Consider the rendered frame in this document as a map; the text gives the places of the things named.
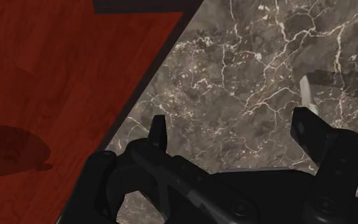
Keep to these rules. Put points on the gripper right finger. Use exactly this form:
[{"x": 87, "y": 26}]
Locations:
[{"x": 336, "y": 155}]

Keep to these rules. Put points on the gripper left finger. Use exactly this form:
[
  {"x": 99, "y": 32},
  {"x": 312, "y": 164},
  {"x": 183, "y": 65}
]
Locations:
[{"x": 154, "y": 161}]

